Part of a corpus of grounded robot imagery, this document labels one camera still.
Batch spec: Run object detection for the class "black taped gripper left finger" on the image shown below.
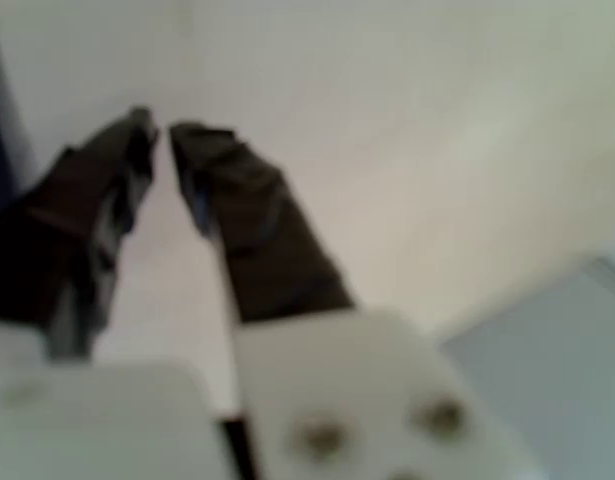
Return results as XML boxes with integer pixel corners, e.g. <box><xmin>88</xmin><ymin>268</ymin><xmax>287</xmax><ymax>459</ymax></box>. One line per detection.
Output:
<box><xmin>0</xmin><ymin>104</ymin><xmax>162</xmax><ymax>359</ymax></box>

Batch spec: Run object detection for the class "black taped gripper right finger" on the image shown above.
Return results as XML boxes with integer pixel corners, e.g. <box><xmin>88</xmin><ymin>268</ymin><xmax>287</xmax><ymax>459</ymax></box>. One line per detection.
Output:
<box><xmin>168</xmin><ymin>120</ymin><xmax>526</xmax><ymax>480</ymax></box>

